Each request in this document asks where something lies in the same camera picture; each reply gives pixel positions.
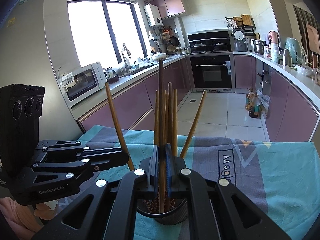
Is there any bamboo chopstick two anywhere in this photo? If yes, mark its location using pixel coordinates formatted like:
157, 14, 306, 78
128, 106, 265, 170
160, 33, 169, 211
105, 82, 135, 171

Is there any black mesh cup holder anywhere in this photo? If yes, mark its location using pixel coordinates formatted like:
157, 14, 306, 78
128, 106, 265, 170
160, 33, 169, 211
135, 197, 189, 226

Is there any bamboo chopstick nine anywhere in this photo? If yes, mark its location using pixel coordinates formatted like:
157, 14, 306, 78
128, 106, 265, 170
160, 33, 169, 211
154, 90, 159, 146

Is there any bamboo chopstick six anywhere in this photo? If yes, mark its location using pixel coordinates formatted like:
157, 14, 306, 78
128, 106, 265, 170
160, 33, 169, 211
180, 90, 207, 159

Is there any bamboo chopstick eight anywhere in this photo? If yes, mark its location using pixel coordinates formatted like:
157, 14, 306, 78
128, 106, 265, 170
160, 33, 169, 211
172, 89, 177, 156

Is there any bamboo chopstick three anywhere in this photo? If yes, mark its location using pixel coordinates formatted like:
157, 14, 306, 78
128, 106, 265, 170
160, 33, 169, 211
168, 82, 173, 144

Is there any bamboo chopstick seven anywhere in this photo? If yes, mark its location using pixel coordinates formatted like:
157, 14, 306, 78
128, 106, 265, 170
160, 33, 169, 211
164, 90, 169, 144

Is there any bamboo chopstick four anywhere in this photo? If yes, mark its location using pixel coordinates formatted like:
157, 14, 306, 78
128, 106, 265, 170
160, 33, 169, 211
158, 60, 166, 213

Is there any pink sleeve left forearm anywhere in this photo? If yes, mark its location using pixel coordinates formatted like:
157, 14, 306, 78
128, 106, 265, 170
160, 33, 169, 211
1, 197, 43, 239

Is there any kitchen faucet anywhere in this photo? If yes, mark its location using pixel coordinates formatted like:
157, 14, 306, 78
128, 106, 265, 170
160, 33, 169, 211
121, 43, 131, 73

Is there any left hand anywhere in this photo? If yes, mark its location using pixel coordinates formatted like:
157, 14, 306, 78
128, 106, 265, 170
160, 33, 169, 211
34, 200, 59, 220

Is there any teal purple tablecloth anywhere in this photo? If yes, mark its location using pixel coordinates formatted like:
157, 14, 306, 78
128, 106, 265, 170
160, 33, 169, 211
60, 125, 320, 240

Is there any white microwave oven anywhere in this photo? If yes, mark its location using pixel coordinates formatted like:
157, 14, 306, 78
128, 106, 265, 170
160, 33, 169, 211
57, 62, 106, 108

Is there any dark oil bottle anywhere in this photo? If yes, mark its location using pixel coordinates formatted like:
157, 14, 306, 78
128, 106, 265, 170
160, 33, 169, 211
248, 93, 260, 118

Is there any cooking oil bottle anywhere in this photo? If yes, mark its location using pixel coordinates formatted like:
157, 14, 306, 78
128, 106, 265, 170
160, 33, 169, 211
245, 88, 255, 111

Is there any grey refrigerator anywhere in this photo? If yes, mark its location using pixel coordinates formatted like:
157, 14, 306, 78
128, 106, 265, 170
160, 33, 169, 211
1, 0, 82, 140

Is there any black built-in oven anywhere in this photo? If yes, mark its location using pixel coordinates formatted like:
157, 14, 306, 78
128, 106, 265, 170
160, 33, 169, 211
190, 55, 232, 90

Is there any white water heater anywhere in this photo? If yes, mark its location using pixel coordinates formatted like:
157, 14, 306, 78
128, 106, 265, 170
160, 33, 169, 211
144, 3, 163, 27

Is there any black stove hood unit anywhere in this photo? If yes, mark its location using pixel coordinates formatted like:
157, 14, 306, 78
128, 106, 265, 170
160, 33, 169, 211
187, 29, 232, 54

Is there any steel stock pot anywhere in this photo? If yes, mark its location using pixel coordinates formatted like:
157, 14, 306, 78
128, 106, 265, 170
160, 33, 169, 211
251, 39, 266, 55

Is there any grey rice cooker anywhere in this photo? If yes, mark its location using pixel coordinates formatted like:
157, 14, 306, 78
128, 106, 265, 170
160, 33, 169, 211
232, 28, 247, 52

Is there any pink thermos jug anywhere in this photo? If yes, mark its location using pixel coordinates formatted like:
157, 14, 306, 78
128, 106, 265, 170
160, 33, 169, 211
268, 30, 279, 50

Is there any black camera box left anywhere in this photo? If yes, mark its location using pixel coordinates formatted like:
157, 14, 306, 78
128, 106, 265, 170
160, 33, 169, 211
1, 84, 45, 175

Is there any purple wall cabinet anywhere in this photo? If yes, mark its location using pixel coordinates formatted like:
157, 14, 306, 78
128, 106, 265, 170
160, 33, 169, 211
150, 0, 186, 19

